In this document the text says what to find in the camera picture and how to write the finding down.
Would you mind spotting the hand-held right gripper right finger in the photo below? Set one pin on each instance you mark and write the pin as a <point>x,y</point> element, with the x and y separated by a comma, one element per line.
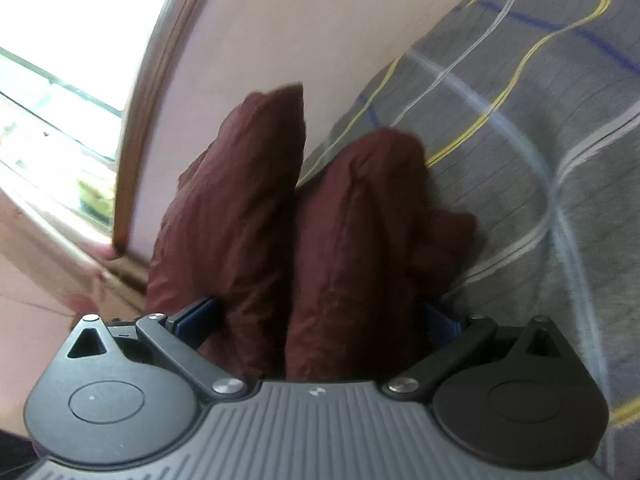
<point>442,325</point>

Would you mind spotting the maroon garment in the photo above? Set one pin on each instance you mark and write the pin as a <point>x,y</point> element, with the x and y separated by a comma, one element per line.
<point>350,235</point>

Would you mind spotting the grey plaid bed sheet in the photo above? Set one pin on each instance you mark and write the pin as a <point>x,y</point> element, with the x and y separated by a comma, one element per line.
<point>550,110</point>

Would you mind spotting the wooden framed window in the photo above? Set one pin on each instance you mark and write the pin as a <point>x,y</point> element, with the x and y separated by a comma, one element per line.
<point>145,135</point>

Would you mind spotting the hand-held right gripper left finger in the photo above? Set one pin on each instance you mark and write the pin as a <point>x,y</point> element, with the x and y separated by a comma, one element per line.
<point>197,320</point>

